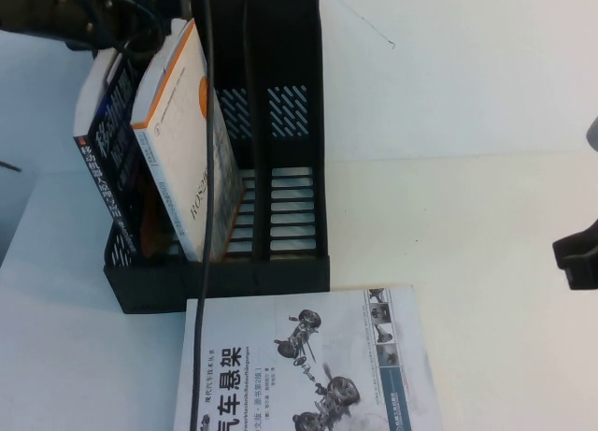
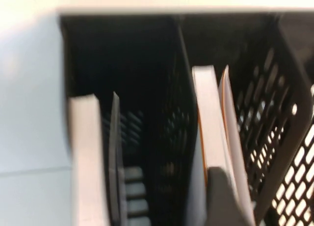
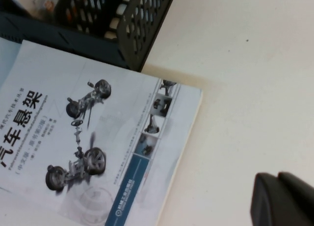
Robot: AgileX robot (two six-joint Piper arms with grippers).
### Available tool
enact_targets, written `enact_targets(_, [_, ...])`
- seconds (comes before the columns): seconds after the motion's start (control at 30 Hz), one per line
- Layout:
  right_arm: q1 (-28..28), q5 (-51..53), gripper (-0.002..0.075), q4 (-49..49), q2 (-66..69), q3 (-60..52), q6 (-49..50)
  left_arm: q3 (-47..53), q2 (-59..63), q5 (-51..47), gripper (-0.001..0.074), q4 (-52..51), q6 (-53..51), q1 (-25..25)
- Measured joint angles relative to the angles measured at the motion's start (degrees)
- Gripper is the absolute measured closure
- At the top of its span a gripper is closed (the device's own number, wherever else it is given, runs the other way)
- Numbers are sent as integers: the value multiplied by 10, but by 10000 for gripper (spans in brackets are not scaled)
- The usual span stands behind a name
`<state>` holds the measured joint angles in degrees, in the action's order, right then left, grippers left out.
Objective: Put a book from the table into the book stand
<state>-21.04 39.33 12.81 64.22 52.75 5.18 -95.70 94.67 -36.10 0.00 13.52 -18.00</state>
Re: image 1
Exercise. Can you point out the black plastic book stand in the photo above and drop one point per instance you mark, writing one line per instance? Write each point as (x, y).
(289, 52)

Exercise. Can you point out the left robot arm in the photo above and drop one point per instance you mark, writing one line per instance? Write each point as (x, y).
(42, 15)

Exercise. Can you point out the white car suspension book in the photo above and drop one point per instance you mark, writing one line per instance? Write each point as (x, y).
(280, 365)

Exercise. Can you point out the white orange ROS2 book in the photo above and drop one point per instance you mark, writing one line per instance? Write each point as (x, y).
(180, 136)

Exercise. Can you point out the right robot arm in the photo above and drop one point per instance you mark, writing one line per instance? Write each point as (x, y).
(593, 134)

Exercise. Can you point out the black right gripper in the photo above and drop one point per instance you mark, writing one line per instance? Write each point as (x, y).
(581, 258)

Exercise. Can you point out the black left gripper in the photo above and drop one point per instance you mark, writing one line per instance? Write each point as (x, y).
(135, 15)

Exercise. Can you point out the dark mobile robot book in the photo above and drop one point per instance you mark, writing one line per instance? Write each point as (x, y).
(100, 169)

